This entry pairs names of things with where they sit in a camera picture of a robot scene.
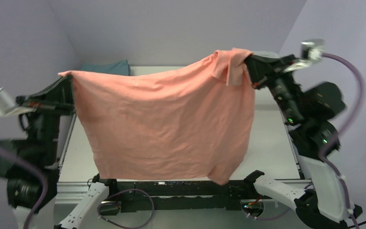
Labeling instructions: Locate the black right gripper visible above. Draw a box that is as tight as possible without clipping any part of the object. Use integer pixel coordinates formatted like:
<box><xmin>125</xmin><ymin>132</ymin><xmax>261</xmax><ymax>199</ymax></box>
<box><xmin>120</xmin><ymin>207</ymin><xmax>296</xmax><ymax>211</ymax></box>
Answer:
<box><xmin>242</xmin><ymin>52</ymin><xmax>303</xmax><ymax>122</ymax></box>

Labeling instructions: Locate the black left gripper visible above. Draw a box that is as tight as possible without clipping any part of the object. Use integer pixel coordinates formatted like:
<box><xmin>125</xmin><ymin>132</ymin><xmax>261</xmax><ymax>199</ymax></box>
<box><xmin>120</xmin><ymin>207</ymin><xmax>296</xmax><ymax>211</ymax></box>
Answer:
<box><xmin>15</xmin><ymin>73</ymin><xmax>78</xmax><ymax>162</ymax></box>

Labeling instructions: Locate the pink t shirt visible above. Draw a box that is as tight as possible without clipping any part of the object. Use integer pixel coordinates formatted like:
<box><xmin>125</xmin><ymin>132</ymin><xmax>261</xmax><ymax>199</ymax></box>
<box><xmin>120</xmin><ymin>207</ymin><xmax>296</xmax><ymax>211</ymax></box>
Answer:
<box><xmin>60</xmin><ymin>48</ymin><xmax>255</xmax><ymax>185</ymax></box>

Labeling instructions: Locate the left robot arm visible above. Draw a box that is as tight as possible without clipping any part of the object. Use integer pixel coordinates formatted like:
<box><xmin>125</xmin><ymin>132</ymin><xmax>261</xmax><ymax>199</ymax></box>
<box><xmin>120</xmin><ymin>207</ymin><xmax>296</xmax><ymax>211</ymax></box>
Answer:
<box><xmin>0</xmin><ymin>74</ymin><xmax>118</xmax><ymax>229</ymax></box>

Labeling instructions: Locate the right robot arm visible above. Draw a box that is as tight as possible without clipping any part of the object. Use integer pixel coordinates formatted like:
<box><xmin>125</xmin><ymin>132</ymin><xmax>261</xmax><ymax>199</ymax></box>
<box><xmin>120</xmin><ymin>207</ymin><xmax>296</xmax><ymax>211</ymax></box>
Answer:
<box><xmin>243</xmin><ymin>55</ymin><xmax>362</xmax><ymax>229</ymax></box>

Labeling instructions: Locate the white plastic basket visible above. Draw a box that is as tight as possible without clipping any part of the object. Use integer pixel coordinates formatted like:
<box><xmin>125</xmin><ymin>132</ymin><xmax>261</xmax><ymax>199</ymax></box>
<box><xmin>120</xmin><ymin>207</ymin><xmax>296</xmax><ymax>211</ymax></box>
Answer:
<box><xmin>252</xmin><ymin>51</ymin><xmax>284</xmax><ymax>106</ymax></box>

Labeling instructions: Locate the teal folded t shirt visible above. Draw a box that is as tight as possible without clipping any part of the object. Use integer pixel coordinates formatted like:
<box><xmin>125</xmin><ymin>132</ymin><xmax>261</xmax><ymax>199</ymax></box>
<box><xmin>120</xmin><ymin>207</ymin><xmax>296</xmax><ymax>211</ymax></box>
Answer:
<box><xmin>81</xmin><ymin>60</ymin><xmax>131</xmax><ymax>76</ymax></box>

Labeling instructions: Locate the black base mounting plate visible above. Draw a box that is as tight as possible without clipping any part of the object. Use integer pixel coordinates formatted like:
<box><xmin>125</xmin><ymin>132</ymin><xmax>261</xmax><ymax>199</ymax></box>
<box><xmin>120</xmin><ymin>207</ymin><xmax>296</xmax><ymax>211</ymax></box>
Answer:
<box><xmin>87</xmin><ymin>178</ymin><xmax>265</xmax><ymax>215</ymax></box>

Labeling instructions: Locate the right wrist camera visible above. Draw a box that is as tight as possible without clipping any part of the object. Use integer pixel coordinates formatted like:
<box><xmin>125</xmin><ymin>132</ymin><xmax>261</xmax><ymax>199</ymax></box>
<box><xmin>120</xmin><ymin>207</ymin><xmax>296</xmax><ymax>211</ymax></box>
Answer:
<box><xmin>283</xmin><ymin>39</ymin><xmax>325</xmax><ymax>73</ymax></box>

